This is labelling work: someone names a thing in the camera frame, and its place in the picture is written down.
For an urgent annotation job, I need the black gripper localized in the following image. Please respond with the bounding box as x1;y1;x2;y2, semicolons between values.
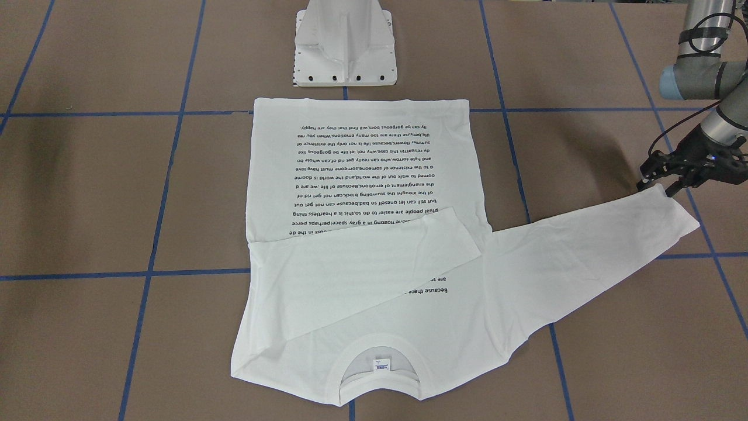
638;126;726;197

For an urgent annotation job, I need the white long-sleeve printed shirt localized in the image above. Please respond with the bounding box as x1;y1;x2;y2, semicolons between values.
230;98;699;406

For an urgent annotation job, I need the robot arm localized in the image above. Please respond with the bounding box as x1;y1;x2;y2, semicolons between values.
638;1;747;196

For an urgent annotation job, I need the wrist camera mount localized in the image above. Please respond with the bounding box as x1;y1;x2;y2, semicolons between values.
699;144;747;185

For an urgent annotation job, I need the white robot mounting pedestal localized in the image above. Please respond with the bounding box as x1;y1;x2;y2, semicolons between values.
293;1;397;87

